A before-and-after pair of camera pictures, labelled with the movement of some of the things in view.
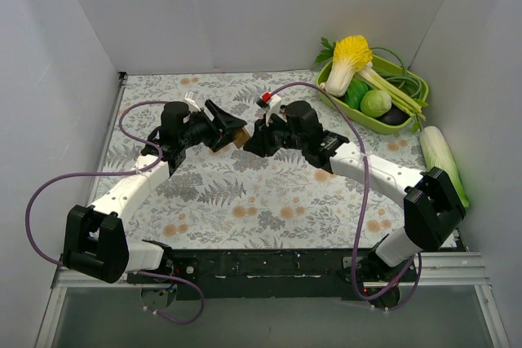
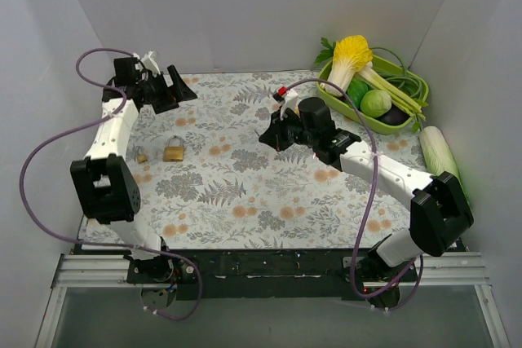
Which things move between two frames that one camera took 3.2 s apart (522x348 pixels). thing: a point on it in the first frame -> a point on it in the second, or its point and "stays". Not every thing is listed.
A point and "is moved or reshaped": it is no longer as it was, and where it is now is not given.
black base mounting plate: (280, 273) stays
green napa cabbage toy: (439, 154) stays
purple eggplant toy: (395, 116) stays
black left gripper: (213, 127) -> (164, 93)
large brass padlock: (241, 137) is moved or reshaped
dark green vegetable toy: (356, 92) stays
